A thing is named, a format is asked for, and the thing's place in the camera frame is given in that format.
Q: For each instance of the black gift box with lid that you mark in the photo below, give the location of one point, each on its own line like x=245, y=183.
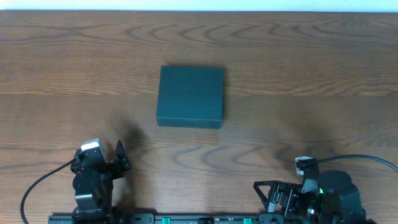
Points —
x=190, y=97

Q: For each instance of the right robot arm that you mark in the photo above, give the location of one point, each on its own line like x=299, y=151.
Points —
x=322, y=198

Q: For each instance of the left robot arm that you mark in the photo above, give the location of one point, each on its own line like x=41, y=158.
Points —
x=93, y=182

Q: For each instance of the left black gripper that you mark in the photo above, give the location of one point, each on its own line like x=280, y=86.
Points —
x=115, y=165

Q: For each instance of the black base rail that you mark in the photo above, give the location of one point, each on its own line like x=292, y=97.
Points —
x=150, y=218

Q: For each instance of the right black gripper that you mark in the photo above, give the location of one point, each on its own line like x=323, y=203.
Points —
x=275, y=195

